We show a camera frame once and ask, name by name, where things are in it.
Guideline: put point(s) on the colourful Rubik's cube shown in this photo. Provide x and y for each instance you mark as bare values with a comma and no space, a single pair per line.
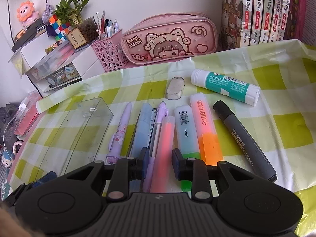
61,30

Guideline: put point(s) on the pink slim highlighter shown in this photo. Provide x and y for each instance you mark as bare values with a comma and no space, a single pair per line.
162,166

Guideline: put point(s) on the lilac cartoon pen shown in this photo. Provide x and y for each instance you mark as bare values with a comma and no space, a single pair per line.
116,142

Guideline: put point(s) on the lucky bamboo plant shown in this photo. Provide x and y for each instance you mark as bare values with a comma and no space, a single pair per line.
69,11

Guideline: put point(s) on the clear plastic organizer box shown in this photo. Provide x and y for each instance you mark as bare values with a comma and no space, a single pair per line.
78,139

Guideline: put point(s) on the white charger plug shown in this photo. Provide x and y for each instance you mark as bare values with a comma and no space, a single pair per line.
23,105

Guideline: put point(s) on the purple clear mechanical pencil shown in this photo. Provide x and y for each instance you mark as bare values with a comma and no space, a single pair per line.
162,112

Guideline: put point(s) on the pink cat pencil case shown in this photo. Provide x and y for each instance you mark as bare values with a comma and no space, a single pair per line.
169,36

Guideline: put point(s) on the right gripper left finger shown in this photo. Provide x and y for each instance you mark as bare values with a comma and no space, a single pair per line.
129,174

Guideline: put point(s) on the red flat box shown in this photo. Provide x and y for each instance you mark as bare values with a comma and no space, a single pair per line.
25,119

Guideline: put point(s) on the comic book box set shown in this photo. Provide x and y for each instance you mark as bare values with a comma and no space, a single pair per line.
252,22

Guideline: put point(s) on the green frosted highlighter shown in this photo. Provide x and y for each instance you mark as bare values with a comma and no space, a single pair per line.
186,132

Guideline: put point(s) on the black grey Platinum marker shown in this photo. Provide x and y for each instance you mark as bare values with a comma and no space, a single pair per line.
255,156

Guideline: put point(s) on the white dirty eraser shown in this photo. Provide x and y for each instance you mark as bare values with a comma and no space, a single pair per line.
175,89

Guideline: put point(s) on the framed calligraphy sign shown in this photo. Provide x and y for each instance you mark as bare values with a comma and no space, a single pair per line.
76,39

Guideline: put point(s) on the pink perforated pen holder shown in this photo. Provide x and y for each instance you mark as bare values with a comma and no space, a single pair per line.
110,52

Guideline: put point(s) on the orange frosted highlighter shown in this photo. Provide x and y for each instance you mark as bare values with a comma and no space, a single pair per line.
208,141

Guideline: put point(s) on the pink red book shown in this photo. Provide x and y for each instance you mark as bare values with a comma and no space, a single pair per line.
301,21

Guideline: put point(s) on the white desktop drawer unit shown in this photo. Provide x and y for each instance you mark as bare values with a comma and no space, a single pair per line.
51,65

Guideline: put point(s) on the pink lion figurine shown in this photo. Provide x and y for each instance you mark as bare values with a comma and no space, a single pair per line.
27,14

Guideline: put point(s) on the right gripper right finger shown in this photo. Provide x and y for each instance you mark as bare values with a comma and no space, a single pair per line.
193,170

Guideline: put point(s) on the pale blue highlighter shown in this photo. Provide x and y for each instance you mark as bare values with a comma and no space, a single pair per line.
141,136

